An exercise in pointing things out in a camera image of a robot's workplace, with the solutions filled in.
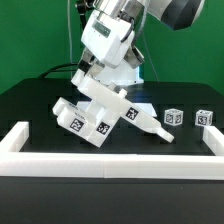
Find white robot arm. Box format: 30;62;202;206
76;0;205;85

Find white tagged cube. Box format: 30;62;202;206
195;110;213;126
164;108;183;126

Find white tag marker sheet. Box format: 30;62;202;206
77;101;157;117

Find white U-shaped fence frame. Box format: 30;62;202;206
0;121;224;180

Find white chair back frame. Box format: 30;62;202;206
71;70;174;142

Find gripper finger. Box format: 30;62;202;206
87;61;105;78
78;49;95;73

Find white hanging cable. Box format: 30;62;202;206
66;0;74;80

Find black cable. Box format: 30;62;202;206
38;62;81;80

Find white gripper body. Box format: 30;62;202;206
81;10;144;69

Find white chair seat block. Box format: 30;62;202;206
77;100;120;147

